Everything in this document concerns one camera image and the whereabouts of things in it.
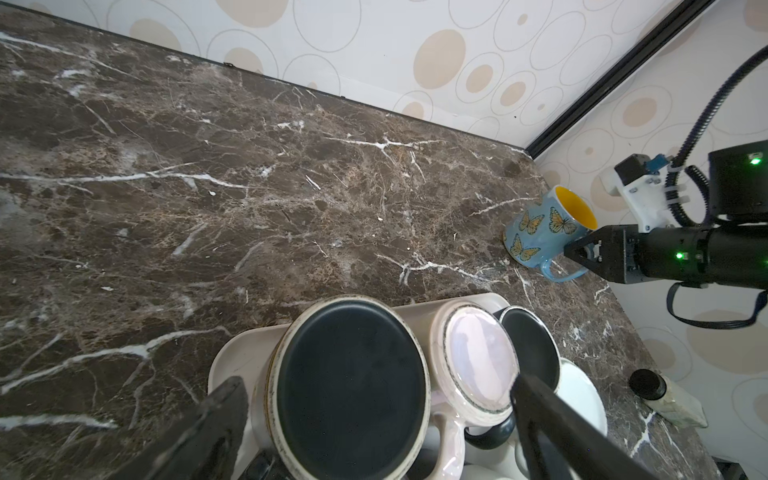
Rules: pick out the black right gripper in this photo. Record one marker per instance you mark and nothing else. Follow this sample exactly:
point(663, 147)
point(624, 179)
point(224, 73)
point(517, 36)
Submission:
point(730, 256)

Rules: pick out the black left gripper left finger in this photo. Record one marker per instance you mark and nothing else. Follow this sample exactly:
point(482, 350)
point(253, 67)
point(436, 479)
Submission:
point(203, 444)

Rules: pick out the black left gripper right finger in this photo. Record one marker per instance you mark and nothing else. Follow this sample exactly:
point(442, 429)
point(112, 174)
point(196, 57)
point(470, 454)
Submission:
point(557, 442)

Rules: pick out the black skull mug red inside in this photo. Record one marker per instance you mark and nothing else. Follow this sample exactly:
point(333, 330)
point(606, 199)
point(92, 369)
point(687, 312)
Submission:
point(345, 394)

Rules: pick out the blue butterfly mug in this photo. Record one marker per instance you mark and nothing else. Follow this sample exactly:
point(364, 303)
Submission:
point(543, 229)

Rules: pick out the small black mug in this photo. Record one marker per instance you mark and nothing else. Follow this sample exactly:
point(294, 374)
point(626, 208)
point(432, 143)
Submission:
point(537, 356)

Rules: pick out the pink ceramic mug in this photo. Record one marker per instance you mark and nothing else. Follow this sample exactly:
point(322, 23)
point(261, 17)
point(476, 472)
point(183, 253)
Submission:
point(472, 367)

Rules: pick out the beige plastic tray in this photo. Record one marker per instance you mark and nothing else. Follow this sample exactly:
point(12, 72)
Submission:
point(247, 356)

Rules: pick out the small bottle black cap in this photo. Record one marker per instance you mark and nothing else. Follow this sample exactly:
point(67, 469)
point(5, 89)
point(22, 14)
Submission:
point(668, 399)

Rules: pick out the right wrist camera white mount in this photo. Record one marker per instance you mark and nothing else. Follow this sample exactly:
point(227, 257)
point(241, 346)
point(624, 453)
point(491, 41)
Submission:
point(638, 180)

